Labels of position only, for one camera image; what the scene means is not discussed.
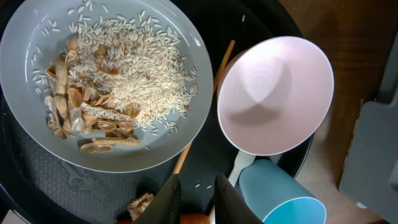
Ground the brown walnut shell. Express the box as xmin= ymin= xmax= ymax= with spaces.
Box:
xmin=127 ymin=193 xmax=155 ymax=221

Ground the grey plate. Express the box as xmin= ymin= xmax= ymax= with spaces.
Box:
xmin=1 ymin=0 xmax=213 ymax=173

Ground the pink bowl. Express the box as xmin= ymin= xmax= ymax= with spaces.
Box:
xmin=217 ymin=36 xmax=335 ymax=156

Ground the rice pile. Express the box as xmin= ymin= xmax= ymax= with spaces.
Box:
xmin=30 ymin=0 xmax=198 ymax=136

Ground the round black tray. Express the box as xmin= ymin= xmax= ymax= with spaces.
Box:
xmin=1 ymin=0 xmax=301 ymax=223

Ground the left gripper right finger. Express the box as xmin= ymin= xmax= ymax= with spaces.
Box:
xmin=214 ymin=174 xmax=263 ymax=224

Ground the grey dishwasher rack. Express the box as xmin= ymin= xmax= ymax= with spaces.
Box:
xmin=339 ymin=43 xmax=397 ymax=223

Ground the orange carrot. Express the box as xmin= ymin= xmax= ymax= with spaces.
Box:
xmin=115 ymin=213 xmax=211 ymax=224

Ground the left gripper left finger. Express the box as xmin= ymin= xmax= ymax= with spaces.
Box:
xmin=133 ymin=174 xmax=182 ymax=224

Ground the peanut shells pile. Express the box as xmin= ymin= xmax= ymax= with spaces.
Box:
xmin=44 ymin=35 xmax=140 ymax=153

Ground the blue cup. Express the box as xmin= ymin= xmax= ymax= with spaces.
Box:
xmin=239 ymin=159 xmax=327 ymax=224

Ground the wooden chopstick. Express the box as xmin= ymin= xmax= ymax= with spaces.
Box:
xmin=173 ymin=40 xmax=235 ymax=174

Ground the white plastic fork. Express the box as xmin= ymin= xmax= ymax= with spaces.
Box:
xmin=209 ymin=151 xmax=256 ymax=224

